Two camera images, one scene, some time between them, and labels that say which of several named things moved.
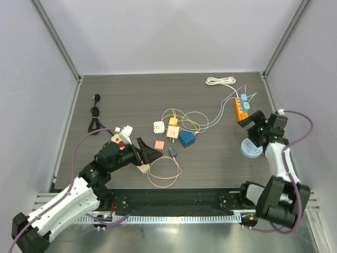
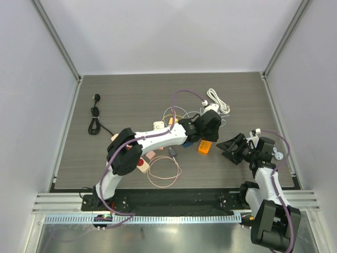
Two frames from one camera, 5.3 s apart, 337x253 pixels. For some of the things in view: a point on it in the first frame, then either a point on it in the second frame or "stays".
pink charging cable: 162,182 stays
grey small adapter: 172,152 stays
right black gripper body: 254,124 → 239,151
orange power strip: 242,114 → 204,146
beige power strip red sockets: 117,139 stays
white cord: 227,80 → 223,107
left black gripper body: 131,155 → 210,135
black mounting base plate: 177,201 stays
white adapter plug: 158,127 stays
